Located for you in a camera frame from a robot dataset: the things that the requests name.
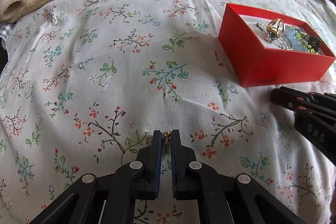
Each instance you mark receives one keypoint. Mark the grey checked cloth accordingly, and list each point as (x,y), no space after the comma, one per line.
(5,30)

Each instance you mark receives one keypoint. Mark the floral bed sheet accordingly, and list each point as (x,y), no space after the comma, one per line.
(89,81)

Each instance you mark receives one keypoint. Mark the small black hair claw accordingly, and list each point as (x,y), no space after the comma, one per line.
(314,44)

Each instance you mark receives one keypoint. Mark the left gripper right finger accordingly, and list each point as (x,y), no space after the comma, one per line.
(177,166)

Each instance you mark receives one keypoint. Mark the red jewelry box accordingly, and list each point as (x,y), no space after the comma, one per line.
(257,63)

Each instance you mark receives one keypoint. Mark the small gold earring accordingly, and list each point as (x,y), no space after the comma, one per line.
(166,137)

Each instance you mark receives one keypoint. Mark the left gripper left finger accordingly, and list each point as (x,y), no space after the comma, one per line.
(154,166)

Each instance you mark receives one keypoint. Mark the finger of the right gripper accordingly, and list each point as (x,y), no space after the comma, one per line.
(292,99)
(318,97)

